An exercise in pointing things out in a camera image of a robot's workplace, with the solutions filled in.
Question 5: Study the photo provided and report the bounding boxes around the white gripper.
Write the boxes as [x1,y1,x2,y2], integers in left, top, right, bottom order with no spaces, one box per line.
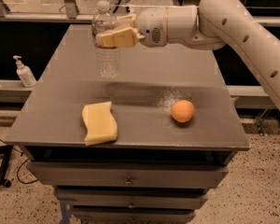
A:
[95,7,167,48]

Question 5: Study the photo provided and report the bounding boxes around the clear plastic water bottle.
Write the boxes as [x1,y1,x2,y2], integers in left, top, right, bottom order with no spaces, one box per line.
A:
[91,1,119,78]

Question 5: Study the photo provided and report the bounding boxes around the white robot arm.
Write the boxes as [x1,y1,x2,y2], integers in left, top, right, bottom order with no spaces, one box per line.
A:
[95,0,280,111]

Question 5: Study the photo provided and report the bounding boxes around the white pump dispenser bottle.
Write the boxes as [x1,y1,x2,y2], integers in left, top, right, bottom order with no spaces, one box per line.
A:
[13,55,36,88]

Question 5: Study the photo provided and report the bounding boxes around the orange fruit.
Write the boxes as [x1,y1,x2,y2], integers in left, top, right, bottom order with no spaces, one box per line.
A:
[171,100,195,123]

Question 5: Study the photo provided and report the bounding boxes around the yellow sponge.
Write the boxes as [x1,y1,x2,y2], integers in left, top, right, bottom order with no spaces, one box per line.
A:
[82,102,118,146]

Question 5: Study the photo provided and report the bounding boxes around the grey drawer cabinet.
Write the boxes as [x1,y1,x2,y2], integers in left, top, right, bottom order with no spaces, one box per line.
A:
[7,25,248,224]

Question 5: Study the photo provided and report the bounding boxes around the black stand leg with caster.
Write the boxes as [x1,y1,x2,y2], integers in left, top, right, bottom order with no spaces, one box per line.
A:
[0,146,12,188]

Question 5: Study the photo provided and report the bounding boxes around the metal window railing frame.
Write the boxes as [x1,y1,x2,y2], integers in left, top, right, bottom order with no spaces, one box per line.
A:
[0,0,280,28]

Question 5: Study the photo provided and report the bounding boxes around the black floor cable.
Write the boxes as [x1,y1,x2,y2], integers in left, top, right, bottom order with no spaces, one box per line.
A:
[0,130,39,186]

